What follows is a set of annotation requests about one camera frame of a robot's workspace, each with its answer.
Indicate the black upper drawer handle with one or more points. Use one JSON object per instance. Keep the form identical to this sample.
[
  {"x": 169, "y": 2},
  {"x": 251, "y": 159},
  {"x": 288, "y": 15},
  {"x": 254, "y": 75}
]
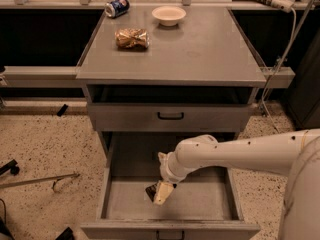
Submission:
[{"x": 170, "y": 116}]

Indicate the black caster foot left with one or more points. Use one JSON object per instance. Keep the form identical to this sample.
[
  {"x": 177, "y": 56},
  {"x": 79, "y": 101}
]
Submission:
[{"x": 11, "y": 167}]

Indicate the open grey middle drawer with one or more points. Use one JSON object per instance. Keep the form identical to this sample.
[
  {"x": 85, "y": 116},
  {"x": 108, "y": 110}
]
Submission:
[{"x": 205, "y": 206}]

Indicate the grey metal drawer cabinet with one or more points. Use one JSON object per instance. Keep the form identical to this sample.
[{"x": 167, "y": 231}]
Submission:
[{"x": 204, "y": 59}]

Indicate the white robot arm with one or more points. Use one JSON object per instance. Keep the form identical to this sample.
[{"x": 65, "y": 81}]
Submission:
[{"x": 295, "y": 155}]

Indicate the black rxbar chocolate bar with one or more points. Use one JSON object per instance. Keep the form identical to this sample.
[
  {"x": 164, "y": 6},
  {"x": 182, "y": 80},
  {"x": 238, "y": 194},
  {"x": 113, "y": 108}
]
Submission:
[{"x": 151, "y": 192}]

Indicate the closed grey upper drawer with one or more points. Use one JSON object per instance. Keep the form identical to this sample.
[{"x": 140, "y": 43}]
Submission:
[{"x": 131, "y": 117}]

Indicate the gold foil snack bag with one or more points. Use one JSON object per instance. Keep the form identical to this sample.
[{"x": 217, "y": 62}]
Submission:
[{"x": 132, "y": 38}]

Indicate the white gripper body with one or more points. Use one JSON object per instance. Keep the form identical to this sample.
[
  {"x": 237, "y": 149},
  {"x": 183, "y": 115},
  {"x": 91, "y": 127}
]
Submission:
[{"x": 169, "y": 172}]

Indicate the white ceramic bowl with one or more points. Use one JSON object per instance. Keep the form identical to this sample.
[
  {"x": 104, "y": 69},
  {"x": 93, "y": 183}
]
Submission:
[{"x": 168, "y": 15}]

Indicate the crushed blue soda can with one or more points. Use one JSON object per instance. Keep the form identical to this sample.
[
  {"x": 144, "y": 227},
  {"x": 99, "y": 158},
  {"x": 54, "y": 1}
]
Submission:
[{"x": 116, "y": 8}]

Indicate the black object bottom floor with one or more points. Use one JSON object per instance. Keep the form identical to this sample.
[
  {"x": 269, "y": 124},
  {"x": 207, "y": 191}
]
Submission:
[{"x": 67, "y": 234}]

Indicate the metal grabber stick on floor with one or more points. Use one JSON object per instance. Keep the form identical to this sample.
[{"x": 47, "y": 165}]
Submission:
[{"x": 39, "y": 180}]

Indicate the small black block on floor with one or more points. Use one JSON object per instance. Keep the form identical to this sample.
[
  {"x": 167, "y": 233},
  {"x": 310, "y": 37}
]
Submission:
[{"x": 62, "y": 110}]

